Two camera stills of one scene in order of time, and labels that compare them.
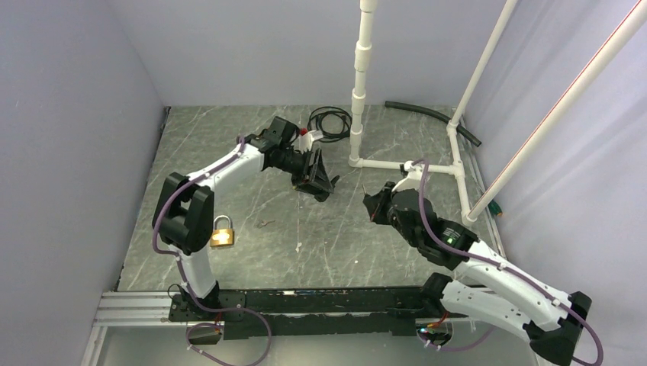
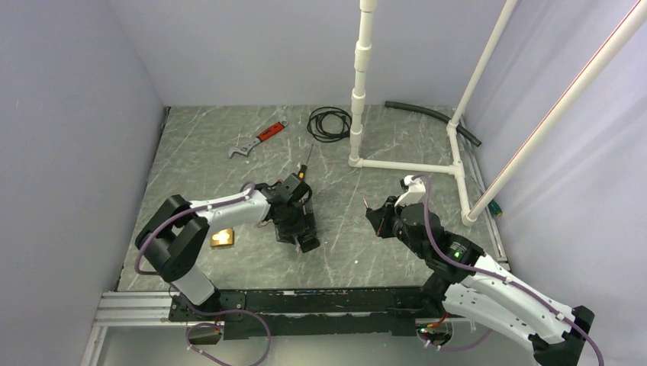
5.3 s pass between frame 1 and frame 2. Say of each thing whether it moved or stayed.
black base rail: stayed
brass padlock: stayed
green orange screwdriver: stayed
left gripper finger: moved
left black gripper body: moved
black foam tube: stayed
